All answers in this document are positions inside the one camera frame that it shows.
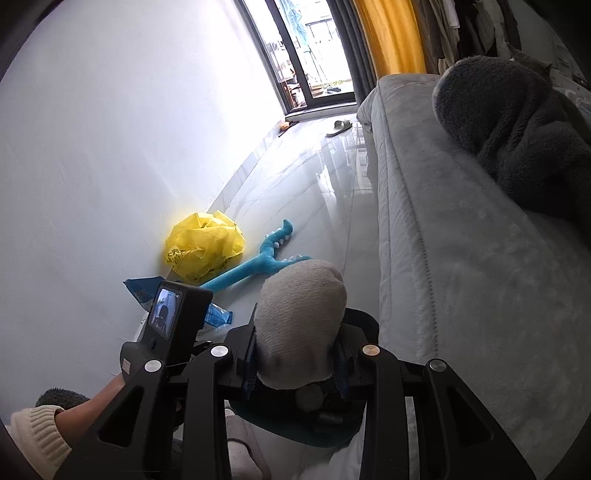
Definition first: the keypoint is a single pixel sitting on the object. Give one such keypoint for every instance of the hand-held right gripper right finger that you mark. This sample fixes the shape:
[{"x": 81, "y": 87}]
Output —
[{"x": 342, "y": 374}]

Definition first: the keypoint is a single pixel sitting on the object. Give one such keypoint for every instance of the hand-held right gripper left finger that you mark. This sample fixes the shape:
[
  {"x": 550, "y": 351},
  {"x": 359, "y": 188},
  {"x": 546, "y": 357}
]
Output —
[{"x": 249, "y": 369}]

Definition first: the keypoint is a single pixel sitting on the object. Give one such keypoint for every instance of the dark teal bin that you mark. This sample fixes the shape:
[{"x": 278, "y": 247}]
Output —
[{"x": 277, "y": 424}]

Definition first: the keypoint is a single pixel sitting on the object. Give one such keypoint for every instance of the white sock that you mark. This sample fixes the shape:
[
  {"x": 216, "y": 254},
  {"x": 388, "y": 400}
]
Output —
[{"x": 300, "y": 323}]

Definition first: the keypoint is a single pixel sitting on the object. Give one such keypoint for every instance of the person's left forearm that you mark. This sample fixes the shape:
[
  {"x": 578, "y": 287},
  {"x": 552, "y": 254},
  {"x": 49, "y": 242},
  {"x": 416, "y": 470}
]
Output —
[{"x": 83, "y": 415}]

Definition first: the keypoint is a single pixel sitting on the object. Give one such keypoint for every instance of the blue white plastic packet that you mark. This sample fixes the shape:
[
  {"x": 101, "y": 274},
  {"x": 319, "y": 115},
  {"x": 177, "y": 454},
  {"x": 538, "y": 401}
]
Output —
[{"x": 138, "y": 290}]

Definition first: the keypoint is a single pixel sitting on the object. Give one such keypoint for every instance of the yellow plastic bag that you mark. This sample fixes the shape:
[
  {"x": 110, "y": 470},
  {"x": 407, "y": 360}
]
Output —
[{"x": 203, "y": 244}]

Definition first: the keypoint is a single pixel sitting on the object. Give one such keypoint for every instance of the blue plush toy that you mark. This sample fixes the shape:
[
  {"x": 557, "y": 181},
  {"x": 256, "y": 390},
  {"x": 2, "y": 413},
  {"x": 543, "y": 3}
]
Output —
[{"x": 258, "y": 267}]

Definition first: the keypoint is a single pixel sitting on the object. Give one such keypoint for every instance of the grey bed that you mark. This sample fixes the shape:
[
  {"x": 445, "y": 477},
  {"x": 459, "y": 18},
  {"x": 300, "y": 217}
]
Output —
[{"x": 438, "y": 277}]

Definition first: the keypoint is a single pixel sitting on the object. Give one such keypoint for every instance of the thin dark stick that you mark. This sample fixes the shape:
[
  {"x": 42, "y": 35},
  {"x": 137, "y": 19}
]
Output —
[{"x": 288, "y": 129}]

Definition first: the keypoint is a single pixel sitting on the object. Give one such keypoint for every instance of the grey slipper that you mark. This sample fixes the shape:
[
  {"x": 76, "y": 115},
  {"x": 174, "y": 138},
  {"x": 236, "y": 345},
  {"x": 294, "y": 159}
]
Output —
[{"x": 339, "y": 128}]

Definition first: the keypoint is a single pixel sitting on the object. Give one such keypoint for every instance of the glass balcony door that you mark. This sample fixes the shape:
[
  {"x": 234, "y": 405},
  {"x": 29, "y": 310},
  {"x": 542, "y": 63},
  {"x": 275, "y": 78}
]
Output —
[{"x": 314, "y": 46}]

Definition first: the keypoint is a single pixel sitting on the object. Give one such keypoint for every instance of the dark grey fleece blanket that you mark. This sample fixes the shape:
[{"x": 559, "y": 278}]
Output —
[{"x": 508, "y": 120}]

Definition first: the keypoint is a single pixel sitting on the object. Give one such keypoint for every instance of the dark grey curtain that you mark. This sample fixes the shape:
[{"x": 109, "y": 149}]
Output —
[{"x": 358, "y": 46}]

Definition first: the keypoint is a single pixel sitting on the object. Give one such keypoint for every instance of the yellow curtain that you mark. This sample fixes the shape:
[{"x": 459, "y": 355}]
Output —
[{"x": 392, "y": 37}]

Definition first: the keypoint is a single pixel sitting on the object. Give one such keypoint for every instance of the hanging clothes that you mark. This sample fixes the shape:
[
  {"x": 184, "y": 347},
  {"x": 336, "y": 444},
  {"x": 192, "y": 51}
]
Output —
[{"x": 461, "y": 27}]

